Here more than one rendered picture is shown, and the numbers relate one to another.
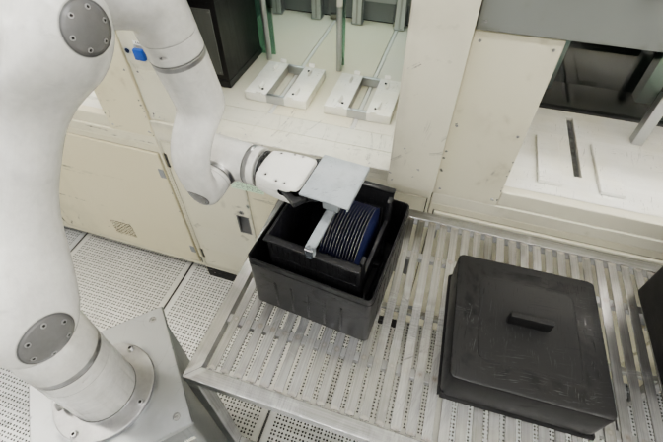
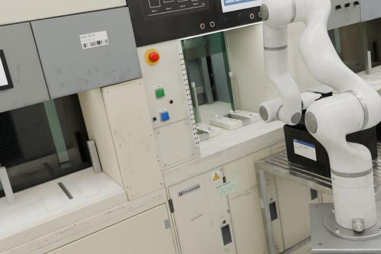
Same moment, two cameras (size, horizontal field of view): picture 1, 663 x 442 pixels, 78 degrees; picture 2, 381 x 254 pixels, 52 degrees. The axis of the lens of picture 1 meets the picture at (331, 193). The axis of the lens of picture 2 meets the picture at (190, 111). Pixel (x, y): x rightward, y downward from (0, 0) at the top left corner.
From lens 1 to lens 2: 1.58 m
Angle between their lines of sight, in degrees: 50
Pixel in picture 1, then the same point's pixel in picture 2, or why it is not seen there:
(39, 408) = (352, 245)
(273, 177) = (309, 96)
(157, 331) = (327, 205)
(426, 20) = (295, 34)
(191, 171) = (297, 95)
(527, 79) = not seen: hidden behind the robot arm
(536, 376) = not seen: outside the picture
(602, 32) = (332, 24)
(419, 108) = (303, 72)
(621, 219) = not seen: hidden behind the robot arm
